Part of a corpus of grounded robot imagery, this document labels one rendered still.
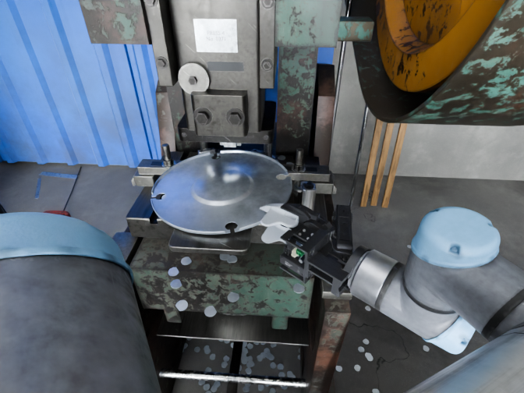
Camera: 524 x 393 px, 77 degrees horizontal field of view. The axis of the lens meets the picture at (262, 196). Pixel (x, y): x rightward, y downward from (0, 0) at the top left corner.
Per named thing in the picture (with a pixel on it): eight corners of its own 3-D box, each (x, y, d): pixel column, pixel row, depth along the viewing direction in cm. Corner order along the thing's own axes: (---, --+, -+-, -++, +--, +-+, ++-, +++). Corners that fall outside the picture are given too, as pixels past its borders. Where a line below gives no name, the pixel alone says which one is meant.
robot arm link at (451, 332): (494, 288, 40) (472, 324, 45) (405, 247, 46) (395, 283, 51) (473, 338, 36) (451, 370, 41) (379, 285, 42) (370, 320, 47)
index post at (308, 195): (312, 224, 71) (316, 188, 65) (299, 223, 71) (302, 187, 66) (312, 215, 73) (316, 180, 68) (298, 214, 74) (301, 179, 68)
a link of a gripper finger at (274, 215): (242, 207, 57) (284, 231, 52) (264, 192, 61) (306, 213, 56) (243, 221, 59) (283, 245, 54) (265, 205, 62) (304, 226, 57)
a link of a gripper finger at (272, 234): (243, 222, 59) (283, 245, 54) (265, 207, 63) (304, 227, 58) (244, 235, 61) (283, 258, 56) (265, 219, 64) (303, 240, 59)
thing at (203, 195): (154, 162, 78) (154, 160, 77) (272, 145, 82) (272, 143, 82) (147, 249, 55) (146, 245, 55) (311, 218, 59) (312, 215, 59)
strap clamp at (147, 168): (198, 188, 82) (192, 152, 75) (132, 185, 82) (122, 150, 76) (203, 175, 86) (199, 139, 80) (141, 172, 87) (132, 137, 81)
